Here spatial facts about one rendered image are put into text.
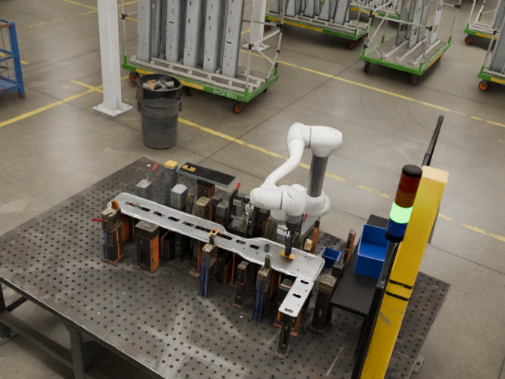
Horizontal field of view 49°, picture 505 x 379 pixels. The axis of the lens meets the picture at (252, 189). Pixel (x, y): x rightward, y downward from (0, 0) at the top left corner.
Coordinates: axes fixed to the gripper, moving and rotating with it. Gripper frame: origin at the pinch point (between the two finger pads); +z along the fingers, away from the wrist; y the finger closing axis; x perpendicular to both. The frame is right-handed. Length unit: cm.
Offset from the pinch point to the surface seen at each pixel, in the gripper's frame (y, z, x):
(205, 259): 21.9, 8.1, -40.4
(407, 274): 53, -50, 65
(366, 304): 18, 3, 50
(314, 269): 2.0, 6.0, 17.0
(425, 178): 53, -94, 61
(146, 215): 5, 6, -90
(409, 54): -672, 79, -32
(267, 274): 23.4, 1.9, -3.1
